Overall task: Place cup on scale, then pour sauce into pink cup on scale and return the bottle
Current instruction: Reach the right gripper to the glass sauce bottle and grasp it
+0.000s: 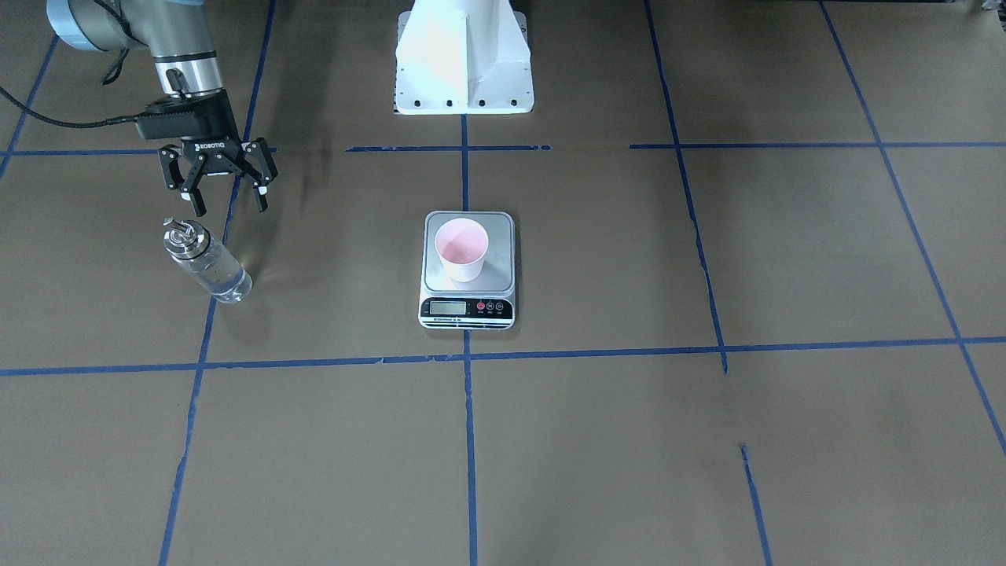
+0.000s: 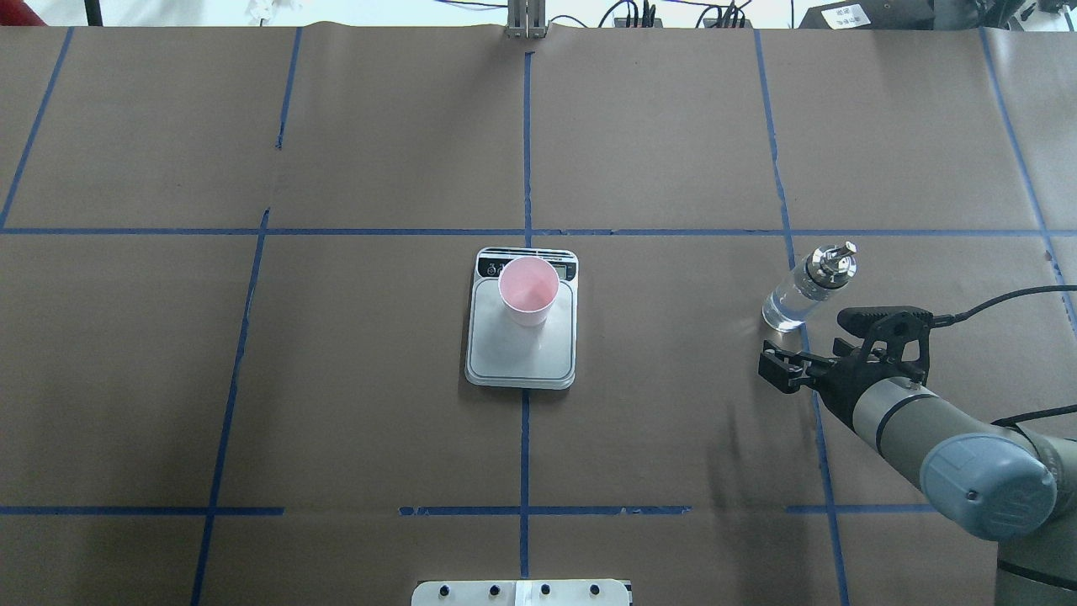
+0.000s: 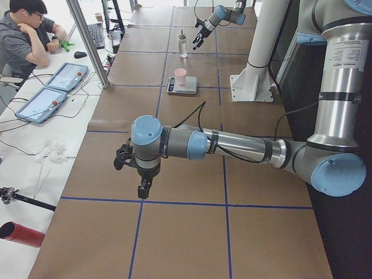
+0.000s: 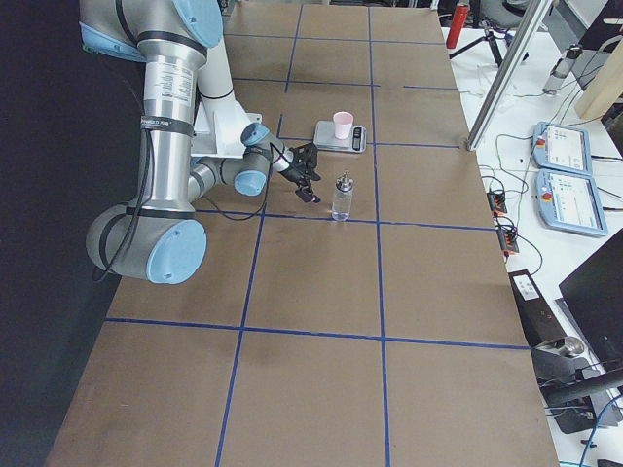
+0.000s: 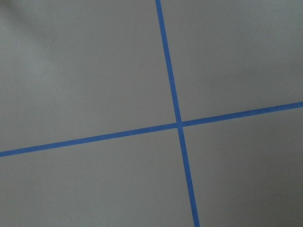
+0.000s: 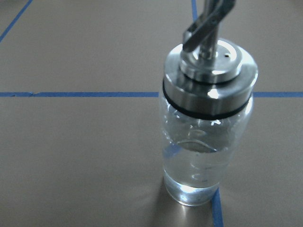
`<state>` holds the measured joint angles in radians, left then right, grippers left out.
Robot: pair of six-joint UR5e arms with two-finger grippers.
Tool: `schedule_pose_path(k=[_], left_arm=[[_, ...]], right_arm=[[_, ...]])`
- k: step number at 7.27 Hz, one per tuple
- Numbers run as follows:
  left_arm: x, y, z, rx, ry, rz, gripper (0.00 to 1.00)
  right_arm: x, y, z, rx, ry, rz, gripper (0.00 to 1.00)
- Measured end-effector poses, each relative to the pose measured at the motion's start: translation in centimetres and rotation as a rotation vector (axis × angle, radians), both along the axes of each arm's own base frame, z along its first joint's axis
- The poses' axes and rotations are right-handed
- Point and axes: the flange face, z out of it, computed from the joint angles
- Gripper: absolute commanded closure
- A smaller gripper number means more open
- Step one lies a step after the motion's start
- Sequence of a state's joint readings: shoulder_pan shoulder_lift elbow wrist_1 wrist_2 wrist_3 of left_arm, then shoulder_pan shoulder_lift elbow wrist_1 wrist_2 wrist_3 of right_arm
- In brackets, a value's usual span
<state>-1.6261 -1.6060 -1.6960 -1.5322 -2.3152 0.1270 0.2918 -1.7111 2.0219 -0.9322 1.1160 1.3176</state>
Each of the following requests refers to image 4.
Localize wooden plank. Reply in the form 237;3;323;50
575;40;623;120

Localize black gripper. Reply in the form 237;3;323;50
284;142;321;203

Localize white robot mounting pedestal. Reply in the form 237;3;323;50
191;39;254;159

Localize blue teach pendant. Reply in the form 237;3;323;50
532;122;593;175
535;169;608;237

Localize red cylinder bottle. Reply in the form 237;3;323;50
446;1;470;50

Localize black power strip box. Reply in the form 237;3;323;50
508;269;567;347

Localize clear glass sauce bottle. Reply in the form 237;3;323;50
331;170;353;221

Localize orange black connector block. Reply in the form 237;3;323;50
487;191;507;217

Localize digital kitchen scale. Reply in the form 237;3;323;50
312;120;368;155

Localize black monitor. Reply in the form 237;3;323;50
560;231;623;360

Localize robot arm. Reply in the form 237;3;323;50
80;1;318;284

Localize black camera tripod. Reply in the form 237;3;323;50
449;19;519;67

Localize aluminium frame post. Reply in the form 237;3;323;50
465;0;553;151

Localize upper blue teach pendant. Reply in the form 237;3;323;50
532;122;593;175

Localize lower blue teach pendant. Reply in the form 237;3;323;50
535;169;608;237

